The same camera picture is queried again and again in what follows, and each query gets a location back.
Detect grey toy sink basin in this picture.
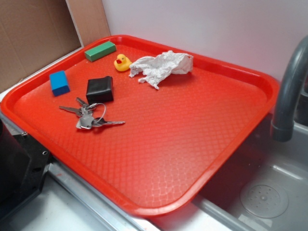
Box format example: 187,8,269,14
153,118,308,231

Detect yellow rubber duck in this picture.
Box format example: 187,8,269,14
114,54,132,72

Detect red plastic tray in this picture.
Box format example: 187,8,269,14
0,50,279,217

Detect black leather wallet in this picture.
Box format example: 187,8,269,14
86,76,114,104

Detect grey toy faucet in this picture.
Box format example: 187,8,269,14
270,37,308,142

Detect green wooden block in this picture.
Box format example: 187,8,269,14
84,41,116,62

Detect silver key bunch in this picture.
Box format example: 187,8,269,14
59,97,126,130

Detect crumpled white tissue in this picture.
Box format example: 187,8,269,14
129,51,194,90

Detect blue wooden block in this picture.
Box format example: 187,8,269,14
49,71,70,96

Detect brown cardboard sheet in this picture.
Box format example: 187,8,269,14
0,0,110,92

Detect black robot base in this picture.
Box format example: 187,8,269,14
0,122,51,220

